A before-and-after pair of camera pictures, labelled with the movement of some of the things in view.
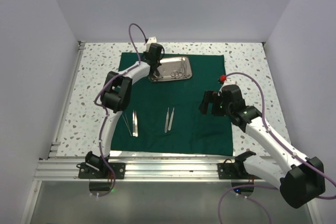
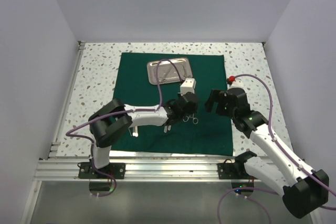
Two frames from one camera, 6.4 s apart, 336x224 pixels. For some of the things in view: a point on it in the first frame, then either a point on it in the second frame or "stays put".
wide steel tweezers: [135, 124] stays put
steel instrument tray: [172, 68] stays put
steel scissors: [183, 74] to [195, 120]
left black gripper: [158, 62] to [193, 110]
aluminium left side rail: [55, 146] stays put
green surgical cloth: [164, 117] stays put
